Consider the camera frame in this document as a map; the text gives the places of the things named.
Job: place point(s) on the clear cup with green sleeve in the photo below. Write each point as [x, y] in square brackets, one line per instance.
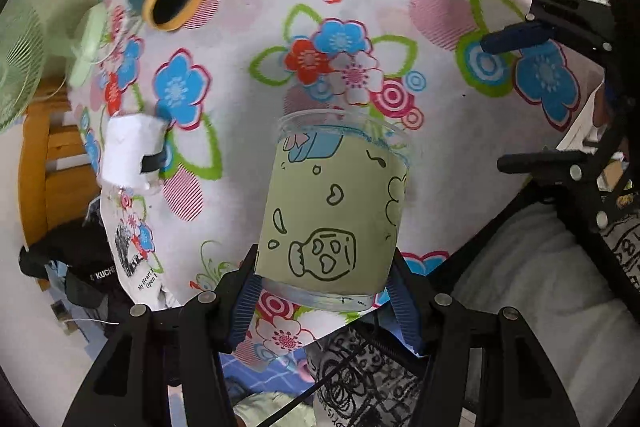
[336, 217]

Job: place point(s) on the white cloth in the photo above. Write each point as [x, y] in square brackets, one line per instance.
[530, 267]

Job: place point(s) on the pale green fan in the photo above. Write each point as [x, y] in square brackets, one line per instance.
[30, 57]

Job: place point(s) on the black and white printed pants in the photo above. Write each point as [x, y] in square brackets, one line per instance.
[365, 382]

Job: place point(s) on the floral printed tablecloth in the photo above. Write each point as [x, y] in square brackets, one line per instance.
[310, 57]

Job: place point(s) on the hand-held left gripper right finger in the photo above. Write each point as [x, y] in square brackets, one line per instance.
[406, 307]

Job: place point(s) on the wooden chair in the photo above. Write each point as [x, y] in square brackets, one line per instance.
[47, 162]

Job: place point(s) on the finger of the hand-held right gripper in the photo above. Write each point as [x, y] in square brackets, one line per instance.
[537, 163]
[515, 37]

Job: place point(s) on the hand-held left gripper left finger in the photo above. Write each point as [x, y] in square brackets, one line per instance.
[243, 307]

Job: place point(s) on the black clothing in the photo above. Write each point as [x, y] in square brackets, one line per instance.
[75, 264]

